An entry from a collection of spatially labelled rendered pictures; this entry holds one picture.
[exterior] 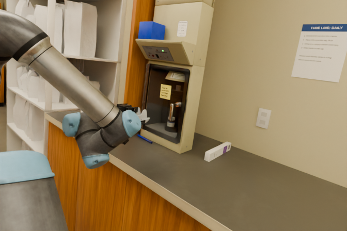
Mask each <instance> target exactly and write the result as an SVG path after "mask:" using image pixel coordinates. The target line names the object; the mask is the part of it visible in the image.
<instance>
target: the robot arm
mask: <svg viewBox="0 0 347 231"><path fill-rule="evenodd" d="M11 58H14V59H15V60H16V61H17V62H18V63H26V64H28V65H29V66H30V67H31V68H32V69H33V70H35V71H36V72H37V73H38V74H39V75H40V76H42V77H43V78H44V79H45V80H46V81H47V82H49V83H50V84H51V85H52V86H53V87H54V88H56V89H57V90H58V91H59V92H60V93H61V94H63V95H64V96H65V97H66V98H67V99H68V100H70V101H71V102H72V103H73V104H74V105H75V106H76V107H78V108H79V109H80V110H81V111H82V112H77V113H71V114H67V115H65V116H64V118H63V120H62V129H63V132H64V134H65V135H66V136H67V137H75V140H76V142H77V144H78V148H79V150H80V153H81V156H82V159H83V161H84V164H85V166H86V167H87V168H88V169H95V168H98V167H100V166H102V165H104V164H106V163H107V162H108V161H109V154H108V153H109V152H110V151H111V150H113V149H114V148H116V147H117V146H118V145H120V144H124V145H125V144H126V143H127V142H129V140H128V139H129V138H131V137H132V136H133V135H135V134H136V133H137V132H138V131H139V130H140V129H141V126H142V125H143V124H145V123H146V122H148V121H149V119H150V118H148V117H147V111H146V110H145V109H144V110H143V111H142V113H140V108H139V107H132V105H128V104H127V103H126V104H117V106H115V105H114V104H113V103H112V102H111V101H110V100H109V99H108V98H107V97H106V96H105V95H104V94H103V93H102V92H101V91H100V90H99V89H98V88H97V87H96V86H95V85H93V84H92V83H91V82H90V81H89V80H88V79H87V78H86V77H85V76H84V75H83V74H82V73H81V72H80V71H79V70H78V69H77V68H76V67H75V66H74V65H73V64H72V63H70V62H69V61H68V60H67V59H66V58H65V57H64V56H63V55H62V54H61V53H60V52H59V51H58V50H57V49H56V48H55V47H54V46H53V45H52V44H51V43H50V37H49V36H48V35H47V34H46V33H45V32H44V31H43V30H42V29H41V28H39V27H38V26H37V25H35V24H34V23H32V22H31V21H29V20H28V19H26V18H24V17H22V16H19V15H17V14H15V13H12V12H9V11H6V10H1V9H0V85H1V82H2V68H3V66H4V65H5V64H6V63H7V62H8V61H9V60H10V59H11ZM54 176H55V174H54V173H53V172H52V170H51V167H50V164H49V161H48V159H47V158H46V156H45V155H43V154H42V153H40V152H35V151H8V152H0V231H69V230H68V227H67V223H66V219H65V216H64V212H63V209H62V206H61V202H60V198H59V195H58V191H57V187H56V184H55V180H54Z"/></svg>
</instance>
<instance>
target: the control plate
mask: <svg viewBox="0 0 347 231"><path fill-rule="evenodd" d="M142 47H143V49H144V51H145V53H146V54H147V56H148V58H150V59H158V60H166V61H174V60H173V57H172V55H171V53H170V51H169V49H168V48H167V47H155V46H142ZM157 50H158V51H157ZM162 50H163V51H162ZM156 54H158V56H159V58H157V56H156ZM149 55H150V56H149ZM152 55H154V57H153V56H152ZM160 56H161V57H160ZM164 56H165V57H164ZM167 56H168V58H167Z"/></svg>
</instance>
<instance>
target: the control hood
mask: <svg viewBox="0 0 347 231"><path fill-rule="evenodd" d="M135 41H136V43H137V44H138V46H139V48H140V50H141V52H142V53H143V55H144V57H145V58H146V59H149V60H156V61H164V62H172V63H180V64H188V65H193V61H194V54H195V47H196V45H195V44H191V43H187V42H184V41H174V40H151V39H135ZM142 46H155V47H167V48H168V49H169V51H170V53H171V55H172V57H173V60H174V61H166V60H158V59H150V58H148V56H147V54H146V53H145V51H144V49H143V47H142Z"/></svg>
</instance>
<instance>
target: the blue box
mask: <svg viewBox="0 0 347 231"><path fill-rule="evenodd" d="M165 27H166V26H165V25H162V24H159V23H156V22H153V21H151V22H140V23H139V33H138V38H139V39H151V40H164V35H165Z"/></svg>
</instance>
